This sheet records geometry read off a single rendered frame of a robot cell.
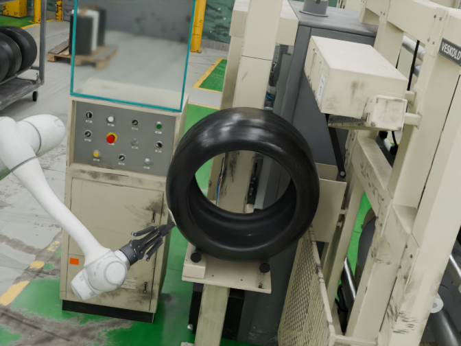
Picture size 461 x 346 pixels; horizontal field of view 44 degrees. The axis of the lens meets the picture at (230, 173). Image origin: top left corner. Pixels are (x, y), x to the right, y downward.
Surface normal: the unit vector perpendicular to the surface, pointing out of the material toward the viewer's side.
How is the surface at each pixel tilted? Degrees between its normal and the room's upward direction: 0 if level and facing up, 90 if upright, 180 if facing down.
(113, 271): 61
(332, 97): 90
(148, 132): 90
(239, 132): 44
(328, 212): 90
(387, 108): 72
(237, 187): 90
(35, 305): 0
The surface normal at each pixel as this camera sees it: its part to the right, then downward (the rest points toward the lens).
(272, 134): 0.27, -0.36
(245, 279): 0.15, -0.91
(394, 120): 0.02, 0.08
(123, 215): -0.04, 0.38
